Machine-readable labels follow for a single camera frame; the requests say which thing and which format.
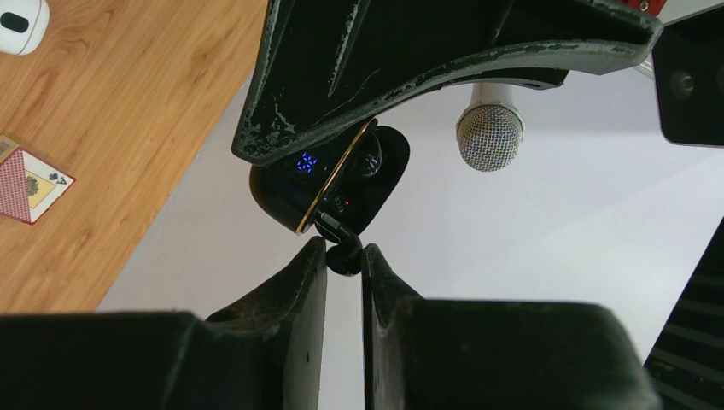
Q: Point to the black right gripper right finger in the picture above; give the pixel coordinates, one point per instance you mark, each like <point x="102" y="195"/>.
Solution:
<point x="455" y="354"/>

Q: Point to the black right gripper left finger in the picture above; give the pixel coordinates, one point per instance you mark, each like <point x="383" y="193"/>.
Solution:
<point x="263" y="351"/>

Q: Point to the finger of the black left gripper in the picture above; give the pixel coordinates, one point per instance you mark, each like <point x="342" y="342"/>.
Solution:
<point x="324" y="66"/>

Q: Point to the black earbud case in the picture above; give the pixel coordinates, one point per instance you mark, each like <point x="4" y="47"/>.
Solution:
<point x="349" y="178"/>

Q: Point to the black earbud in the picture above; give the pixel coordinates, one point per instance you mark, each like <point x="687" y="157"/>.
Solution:
<point x="344" y="257"/>

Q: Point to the white gold earbud charging case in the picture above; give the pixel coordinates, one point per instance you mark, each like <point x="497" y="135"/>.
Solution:
<point x="23" y="25"/>

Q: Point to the grey microphone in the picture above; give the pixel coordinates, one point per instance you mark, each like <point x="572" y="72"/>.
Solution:
<point x="490" y="131"/>

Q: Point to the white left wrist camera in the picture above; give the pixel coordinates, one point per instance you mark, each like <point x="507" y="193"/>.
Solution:
<point x="687" y="68"/>

